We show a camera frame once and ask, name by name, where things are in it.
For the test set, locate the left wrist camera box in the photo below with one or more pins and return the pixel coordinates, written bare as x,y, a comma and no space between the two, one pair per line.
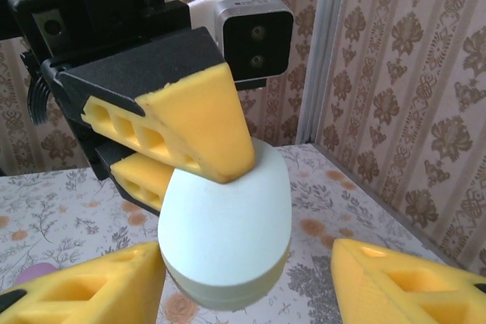
258,47

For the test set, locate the mint green earbud charging case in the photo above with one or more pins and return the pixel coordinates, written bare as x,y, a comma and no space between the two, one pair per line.
224,233

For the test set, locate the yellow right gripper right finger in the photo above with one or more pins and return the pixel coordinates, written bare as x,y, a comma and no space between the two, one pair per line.
364,293

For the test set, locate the purple earbud charging case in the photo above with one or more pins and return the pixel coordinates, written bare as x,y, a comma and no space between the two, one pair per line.
36,274

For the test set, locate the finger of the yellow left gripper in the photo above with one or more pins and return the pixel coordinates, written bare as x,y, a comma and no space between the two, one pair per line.
144,183
197,130

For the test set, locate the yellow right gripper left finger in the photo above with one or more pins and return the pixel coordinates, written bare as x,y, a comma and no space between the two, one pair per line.
125,301

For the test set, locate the aluminium corner post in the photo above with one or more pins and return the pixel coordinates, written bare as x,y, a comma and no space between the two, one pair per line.
322,54

